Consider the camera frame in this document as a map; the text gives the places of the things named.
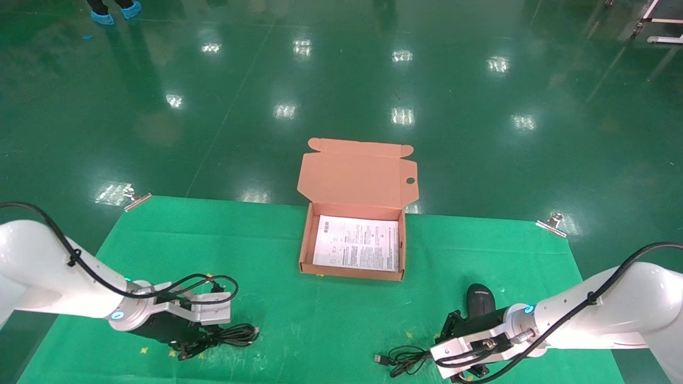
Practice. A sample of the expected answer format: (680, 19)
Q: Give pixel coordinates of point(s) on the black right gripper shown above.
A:
(485, 322)

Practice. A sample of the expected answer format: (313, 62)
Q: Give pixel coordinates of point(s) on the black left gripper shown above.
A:
(165, 330)

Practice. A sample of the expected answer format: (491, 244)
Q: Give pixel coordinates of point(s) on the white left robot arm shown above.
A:
(37, 272)

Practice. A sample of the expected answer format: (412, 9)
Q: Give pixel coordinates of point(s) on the orange cardboard box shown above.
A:
(355, 173)

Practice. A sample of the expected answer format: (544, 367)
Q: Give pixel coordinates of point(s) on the green table mat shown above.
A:
(320, 320)

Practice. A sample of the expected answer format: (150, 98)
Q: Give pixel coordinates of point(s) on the white printed paper sheet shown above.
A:
(355, 242)

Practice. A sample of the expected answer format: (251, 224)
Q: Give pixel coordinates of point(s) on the silver binder clip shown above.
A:
(552, 224)
(136, 198)

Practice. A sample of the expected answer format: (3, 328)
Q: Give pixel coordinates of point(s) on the blue shoe cover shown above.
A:
(102, 18)
(132, 9)

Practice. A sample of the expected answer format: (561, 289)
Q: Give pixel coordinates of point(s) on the person legs black trousers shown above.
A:
(98, 4)

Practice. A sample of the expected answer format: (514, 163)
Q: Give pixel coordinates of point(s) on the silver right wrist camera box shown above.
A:
(453, 354)

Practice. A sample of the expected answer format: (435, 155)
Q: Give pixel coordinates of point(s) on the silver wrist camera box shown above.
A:
(453, 354)
(213, 312)

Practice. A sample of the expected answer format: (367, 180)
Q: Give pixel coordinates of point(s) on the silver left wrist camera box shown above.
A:
(213, 312)

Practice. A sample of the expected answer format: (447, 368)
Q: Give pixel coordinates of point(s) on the white metal rack frame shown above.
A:
(661, 21)

